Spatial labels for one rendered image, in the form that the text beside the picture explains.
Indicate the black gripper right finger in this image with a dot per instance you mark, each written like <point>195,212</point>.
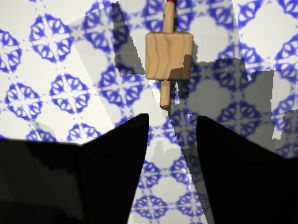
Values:
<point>245,182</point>

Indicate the wooden stick with red string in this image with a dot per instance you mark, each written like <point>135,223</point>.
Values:
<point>168,27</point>

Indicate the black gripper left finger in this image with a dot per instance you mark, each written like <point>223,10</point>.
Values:
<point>94,183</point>

